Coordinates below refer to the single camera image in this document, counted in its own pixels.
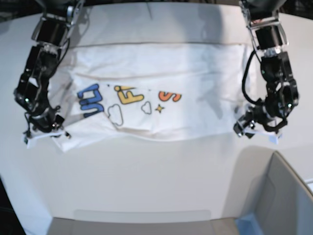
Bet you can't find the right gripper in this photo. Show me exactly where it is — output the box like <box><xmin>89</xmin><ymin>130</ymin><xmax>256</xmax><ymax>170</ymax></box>
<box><xmin>22</xmin><ymin>105</ymin><xmax>71</xmax><ymax>142</ymax></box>

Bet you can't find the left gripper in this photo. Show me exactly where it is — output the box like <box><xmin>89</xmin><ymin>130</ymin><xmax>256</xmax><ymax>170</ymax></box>
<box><xmin>233</xmin><ymin>104</ymin><xmax>288</xmax><ymax>139</ymax></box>

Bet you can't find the white printed t-shirt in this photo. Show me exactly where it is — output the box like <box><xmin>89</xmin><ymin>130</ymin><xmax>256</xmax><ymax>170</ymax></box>
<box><xmin>51</xmin><ymin>44</ymin><xmax>251</xmax><ymax>152</ymax></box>

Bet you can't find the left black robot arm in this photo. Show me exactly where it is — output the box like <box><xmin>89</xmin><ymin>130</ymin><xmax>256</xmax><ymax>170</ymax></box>
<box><xmin>233</xmin><ymin>0</ymin><xmax>299</xmax><ymax>139</ymax></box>

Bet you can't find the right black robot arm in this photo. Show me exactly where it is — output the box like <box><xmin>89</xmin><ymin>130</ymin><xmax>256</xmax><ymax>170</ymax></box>
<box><xmin>14</xmin><ymin>0</ymin><xmax>85</xmax><ymax>144</ymax></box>

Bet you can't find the grey cardboard box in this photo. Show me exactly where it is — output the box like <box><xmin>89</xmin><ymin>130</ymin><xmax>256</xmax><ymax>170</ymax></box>
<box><xmin>48</xmin><ymin>151</ymin><xmax>313</xmax><ymax>235</ymax></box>

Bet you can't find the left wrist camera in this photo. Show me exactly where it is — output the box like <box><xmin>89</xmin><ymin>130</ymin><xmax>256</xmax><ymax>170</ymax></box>
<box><xmin>268</xmin><ymin>132</ymin><xmax>282</xmax><ymax>144</ymax></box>

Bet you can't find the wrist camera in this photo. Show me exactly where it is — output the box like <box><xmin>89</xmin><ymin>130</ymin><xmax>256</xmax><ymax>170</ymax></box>
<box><xmin>22</xmin><ymin>136</ymin><xmax>37</xmax><ymax>149</ymax></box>
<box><xmin>268</xmin><ymin>132</ymin><xmax>282</xmax><ymax>144</ymax></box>

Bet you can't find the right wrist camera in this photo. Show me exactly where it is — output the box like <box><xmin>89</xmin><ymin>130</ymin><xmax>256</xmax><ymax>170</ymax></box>
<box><xmin>22</xmin><ymin>136</ymin><xmax>37</xmax><ymax>149</ymax></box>

